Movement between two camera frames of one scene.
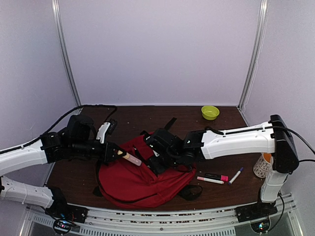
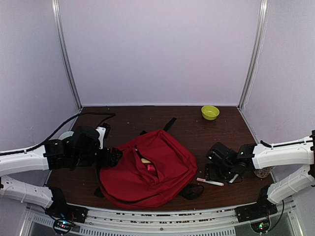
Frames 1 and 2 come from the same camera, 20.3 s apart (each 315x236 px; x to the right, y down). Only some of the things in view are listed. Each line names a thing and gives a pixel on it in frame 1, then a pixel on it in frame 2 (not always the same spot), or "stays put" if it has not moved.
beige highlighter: x=132 y=159 -> x=144 y=161
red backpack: x=127 y=183 stays put
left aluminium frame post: x=56 y=11 stays put
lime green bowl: x=209 y=112 stays put
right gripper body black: x=160 y=167 -> x=223 y=174
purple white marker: x=236 y=176 stays put
